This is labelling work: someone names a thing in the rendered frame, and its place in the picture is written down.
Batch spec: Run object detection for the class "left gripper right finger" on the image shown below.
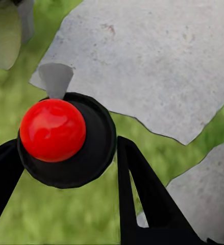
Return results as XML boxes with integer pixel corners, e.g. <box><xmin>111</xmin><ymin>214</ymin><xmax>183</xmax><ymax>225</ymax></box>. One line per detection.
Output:
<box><xmin>116</xmin><ymin>136</ymin><xmax>203</xmax><ymax>245</ymax></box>

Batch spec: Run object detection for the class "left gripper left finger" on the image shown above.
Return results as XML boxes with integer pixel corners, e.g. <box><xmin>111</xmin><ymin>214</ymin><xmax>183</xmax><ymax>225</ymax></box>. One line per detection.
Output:
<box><xmin>0</xmin><ymin>138</ymin><xmax>25</xmax><ymax>216</ymax></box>

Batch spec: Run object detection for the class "insectifuge atomizer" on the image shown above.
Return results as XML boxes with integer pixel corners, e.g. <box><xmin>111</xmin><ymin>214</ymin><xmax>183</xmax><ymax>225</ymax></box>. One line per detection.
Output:
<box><xmin>17</xmin><ymin>63</ymin><xmax>117</xmax><ymax>189</ymax></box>

